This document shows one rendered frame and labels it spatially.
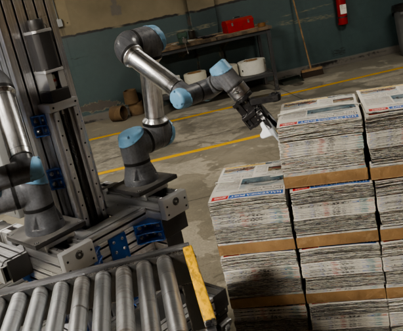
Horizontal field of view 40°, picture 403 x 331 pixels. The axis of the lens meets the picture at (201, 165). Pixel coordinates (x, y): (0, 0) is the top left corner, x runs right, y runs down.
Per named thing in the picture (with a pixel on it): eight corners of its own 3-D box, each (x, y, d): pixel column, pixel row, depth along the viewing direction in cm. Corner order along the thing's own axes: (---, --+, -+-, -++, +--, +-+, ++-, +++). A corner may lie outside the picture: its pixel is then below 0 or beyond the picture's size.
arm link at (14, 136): (11, 71, 205) (48, 184, 185) (-20, 78, 201) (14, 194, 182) (5, 50, 194) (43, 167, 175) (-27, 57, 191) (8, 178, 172)
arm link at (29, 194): (55, 203, 207) (45, 169, 203) (18, 215, 203) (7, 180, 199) (52, 195, 217) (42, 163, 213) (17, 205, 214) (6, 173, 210)
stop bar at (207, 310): (193, 249, 174) (192, 243, 173) (218, 325, 133) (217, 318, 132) (183, 252, 174) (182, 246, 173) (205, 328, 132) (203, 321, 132)
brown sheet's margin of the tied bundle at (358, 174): (286, 173, 212) (284, 163, 210) (365, 163, 205) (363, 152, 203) (284, 189, 197) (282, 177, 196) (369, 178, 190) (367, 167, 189)
